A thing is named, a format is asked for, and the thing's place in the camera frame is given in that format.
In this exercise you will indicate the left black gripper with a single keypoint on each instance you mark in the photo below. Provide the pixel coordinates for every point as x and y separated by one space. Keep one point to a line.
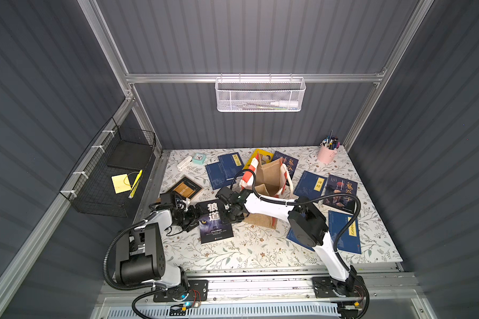
189 219

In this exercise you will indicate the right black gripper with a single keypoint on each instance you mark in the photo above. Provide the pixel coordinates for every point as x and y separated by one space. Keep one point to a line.
227 206

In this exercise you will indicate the black wolf cover book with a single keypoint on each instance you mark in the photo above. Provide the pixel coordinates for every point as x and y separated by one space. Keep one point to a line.
211 227

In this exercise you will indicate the brown gold scroll book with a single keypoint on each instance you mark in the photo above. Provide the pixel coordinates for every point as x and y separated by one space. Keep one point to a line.
187 188

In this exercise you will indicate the jute canvas bag red trim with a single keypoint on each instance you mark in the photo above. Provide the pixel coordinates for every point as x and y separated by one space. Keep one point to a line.
269 180

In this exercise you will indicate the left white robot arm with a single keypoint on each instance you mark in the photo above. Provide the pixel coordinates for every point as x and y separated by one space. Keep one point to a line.
136 259

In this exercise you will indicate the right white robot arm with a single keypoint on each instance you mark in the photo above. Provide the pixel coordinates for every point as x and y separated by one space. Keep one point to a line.
308 224

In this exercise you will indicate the dark portrait book near bag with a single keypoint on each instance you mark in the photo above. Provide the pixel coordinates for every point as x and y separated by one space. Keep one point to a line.
290 162

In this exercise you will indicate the blue book back left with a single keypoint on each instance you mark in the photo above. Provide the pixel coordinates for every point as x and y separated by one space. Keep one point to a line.
217 176

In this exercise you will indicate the blue book yellow label back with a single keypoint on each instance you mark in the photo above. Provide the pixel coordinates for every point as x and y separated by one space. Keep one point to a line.
231 163

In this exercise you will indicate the white eraser block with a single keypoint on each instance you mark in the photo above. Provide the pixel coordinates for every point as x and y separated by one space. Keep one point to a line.
184 163

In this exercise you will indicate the yellow cartoon cover book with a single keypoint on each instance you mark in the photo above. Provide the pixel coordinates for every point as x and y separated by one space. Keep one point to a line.
263 157

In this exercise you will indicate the yellow pen in basket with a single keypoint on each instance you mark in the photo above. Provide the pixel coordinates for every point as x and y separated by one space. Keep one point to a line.
135 184

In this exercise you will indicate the blue book front centre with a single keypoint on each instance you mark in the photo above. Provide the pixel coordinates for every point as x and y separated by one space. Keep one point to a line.
292 237

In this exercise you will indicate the yellow sticky note pad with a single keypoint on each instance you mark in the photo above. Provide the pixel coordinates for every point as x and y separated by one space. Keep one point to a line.
121 183

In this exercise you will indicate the blue book middle right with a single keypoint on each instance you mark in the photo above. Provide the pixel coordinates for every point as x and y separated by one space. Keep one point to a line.
310 185

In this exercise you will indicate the black tray in side basket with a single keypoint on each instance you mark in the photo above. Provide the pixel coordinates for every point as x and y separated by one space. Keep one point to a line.
130 156

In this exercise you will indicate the dark portrait book right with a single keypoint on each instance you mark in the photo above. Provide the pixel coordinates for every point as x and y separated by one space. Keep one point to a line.
338 187

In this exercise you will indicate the pink pen cup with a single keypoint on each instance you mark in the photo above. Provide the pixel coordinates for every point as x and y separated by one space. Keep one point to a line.
328 148

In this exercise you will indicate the white marker in basket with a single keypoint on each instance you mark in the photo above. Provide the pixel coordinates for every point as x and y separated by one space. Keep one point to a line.
285 104

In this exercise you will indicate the blue book front right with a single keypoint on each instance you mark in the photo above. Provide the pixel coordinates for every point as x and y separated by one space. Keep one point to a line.
350 240

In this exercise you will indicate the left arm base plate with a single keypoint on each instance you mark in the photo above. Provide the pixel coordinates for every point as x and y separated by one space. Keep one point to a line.
193 290

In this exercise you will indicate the black wire side basket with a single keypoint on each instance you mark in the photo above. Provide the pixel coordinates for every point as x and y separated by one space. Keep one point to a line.
90 190

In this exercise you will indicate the white wire wall basket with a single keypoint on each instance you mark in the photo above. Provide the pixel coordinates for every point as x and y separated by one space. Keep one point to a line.
254 94

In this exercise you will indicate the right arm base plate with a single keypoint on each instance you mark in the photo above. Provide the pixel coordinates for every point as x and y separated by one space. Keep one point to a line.
327 287

